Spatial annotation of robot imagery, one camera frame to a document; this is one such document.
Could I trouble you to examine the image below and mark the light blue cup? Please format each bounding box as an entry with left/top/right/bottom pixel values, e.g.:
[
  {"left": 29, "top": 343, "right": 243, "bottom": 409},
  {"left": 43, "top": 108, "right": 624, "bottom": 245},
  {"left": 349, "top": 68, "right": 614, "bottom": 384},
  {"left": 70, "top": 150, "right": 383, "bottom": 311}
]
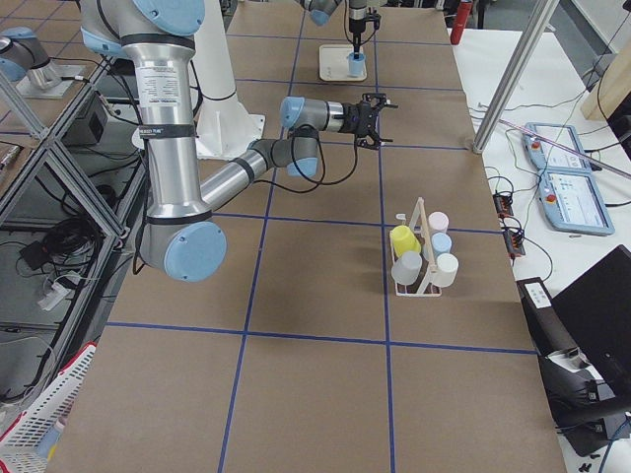
[
  {"left": 431, "top": 232, "right": 453, "bottom": 258},
  {"left": 347, "top": 52, "right": 366, "bottom": 81}
]

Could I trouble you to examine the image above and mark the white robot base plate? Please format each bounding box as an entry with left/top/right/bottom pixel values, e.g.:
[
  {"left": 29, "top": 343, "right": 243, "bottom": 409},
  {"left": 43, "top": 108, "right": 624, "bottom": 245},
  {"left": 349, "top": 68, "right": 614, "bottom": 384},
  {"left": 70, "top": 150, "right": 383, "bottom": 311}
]
[{"left": 191, "top": 1, "right": 265, "bottom": 161}]

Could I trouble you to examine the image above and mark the aluminium frame column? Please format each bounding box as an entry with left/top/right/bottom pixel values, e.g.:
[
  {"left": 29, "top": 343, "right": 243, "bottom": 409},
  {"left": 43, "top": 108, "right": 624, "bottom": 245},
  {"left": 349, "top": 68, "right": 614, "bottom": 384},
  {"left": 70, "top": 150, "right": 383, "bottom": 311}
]
[{"left": 471, "top": 0, "right": 560, "bottom": 155}]

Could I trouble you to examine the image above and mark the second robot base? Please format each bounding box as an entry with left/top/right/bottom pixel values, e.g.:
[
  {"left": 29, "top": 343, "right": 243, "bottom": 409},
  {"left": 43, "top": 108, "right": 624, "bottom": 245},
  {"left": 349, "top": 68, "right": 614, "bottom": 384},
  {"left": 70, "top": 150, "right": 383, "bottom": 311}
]
[{"left": 1, "top": 27, "right": 84, "bottom": 100}]

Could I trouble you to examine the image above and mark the cream plastic tray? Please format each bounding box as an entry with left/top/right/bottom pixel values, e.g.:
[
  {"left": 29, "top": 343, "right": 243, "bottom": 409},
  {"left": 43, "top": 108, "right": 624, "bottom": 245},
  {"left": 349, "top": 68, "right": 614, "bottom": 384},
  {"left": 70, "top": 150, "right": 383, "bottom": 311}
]
[{"left": 318, "top": 44, "right": 367, "bottom": 82}]

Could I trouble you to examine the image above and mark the black computer monitor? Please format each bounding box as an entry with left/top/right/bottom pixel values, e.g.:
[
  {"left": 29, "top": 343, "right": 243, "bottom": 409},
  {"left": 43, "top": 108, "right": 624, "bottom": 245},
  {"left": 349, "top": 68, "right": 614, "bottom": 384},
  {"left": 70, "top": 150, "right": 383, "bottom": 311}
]
[{"left": 552, "top": 244, "right": 630, "bottom": 395}]

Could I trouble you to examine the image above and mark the grey plastic cup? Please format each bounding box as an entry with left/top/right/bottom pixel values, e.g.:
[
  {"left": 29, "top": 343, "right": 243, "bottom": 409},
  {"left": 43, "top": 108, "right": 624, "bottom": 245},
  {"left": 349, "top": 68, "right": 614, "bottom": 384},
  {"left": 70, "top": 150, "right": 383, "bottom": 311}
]
[{"left": 390, "top": 250, "right": 423, "bottom": 286}]

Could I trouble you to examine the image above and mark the dark labelled box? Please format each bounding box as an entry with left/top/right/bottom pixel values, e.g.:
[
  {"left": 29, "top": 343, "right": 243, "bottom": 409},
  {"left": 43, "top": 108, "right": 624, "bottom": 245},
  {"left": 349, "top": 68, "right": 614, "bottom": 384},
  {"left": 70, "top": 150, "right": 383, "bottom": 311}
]
[{"left": 516, "top": 277, "right": 578, "bottom": 357}]

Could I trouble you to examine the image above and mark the yellow plastic cup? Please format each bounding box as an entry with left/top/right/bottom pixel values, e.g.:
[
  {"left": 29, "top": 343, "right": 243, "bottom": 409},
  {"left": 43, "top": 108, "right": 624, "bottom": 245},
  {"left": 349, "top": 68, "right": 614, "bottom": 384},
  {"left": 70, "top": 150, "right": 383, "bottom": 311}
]
[{"left": 389, "top": 225, "right": 421, "bottom": 257}]

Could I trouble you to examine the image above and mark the white wire cup rack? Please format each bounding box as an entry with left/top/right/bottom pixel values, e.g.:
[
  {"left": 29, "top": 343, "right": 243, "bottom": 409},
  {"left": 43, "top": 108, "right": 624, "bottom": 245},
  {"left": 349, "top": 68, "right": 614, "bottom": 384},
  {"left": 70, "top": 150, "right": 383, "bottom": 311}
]
[{"left": 388, "top": 197, "right": 442, "bottom": 298}]

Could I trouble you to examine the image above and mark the black power adapter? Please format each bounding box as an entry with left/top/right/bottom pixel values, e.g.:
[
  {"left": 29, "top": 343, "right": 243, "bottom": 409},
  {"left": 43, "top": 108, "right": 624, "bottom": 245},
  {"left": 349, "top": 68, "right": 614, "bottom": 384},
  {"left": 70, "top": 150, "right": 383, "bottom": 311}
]
[{"left": 62, "top": 94, "right": 107, "bottom": 146}]

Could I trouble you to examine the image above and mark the teach pendant with red button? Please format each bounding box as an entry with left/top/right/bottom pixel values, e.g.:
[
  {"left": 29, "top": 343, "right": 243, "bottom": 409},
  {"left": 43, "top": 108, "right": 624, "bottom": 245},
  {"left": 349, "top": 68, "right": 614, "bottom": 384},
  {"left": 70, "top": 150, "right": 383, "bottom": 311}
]
[{"left": 523, "top": 122, "right": 590, "bottom": 169}]

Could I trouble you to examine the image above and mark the red cylinder tube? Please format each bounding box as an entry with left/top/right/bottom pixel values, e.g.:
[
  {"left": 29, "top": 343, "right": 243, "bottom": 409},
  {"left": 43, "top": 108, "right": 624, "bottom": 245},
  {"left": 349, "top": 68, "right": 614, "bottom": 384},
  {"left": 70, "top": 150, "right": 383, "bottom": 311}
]
[{"left": 450, "top": 0, "right": 473, "bottom": 45}]

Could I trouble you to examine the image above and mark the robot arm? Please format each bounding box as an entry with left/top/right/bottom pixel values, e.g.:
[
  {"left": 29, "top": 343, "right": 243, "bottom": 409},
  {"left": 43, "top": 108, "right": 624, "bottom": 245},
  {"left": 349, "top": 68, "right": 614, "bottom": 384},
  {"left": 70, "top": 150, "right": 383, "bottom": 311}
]
[
  {"left": 298, "top": 0, "right": 381, "bottom": 60},
  {"left": 81, "top": 0, "right": 390, "bottom": 282}
]

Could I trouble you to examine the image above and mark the pale mint white cup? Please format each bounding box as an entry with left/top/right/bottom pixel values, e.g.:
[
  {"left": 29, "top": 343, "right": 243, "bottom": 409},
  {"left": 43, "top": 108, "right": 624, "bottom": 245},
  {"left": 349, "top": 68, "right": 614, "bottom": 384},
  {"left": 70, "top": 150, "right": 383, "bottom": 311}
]
[{"left": 433, "top": 253, "right": 459, "bottom": 288}]

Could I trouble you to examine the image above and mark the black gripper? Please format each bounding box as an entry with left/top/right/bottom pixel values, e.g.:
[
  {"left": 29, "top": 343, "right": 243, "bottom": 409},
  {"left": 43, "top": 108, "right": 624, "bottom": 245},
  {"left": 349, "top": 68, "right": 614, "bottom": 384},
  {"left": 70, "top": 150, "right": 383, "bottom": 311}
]
[
  {"left": 345, "top": 6, "right": 382, "bottom": 58},
  {"left": 339, "top": 92, "right": 398, "bottom": 148}
]

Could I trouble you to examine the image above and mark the pink plastic cup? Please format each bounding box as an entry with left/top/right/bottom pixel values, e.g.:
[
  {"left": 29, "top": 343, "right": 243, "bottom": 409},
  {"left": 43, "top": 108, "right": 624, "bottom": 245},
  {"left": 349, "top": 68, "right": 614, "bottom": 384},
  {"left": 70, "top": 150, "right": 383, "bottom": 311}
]
[{"left": 427, "top": 211, "right": 450, "bottom": 235}]

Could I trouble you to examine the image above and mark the white plastic basket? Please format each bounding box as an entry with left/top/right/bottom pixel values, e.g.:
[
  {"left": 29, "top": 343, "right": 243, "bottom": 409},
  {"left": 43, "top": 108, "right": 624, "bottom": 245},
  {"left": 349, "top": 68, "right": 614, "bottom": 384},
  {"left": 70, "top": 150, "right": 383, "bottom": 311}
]
[{"left": 1, "top": 342, "right": 97, "bottom": 472}]

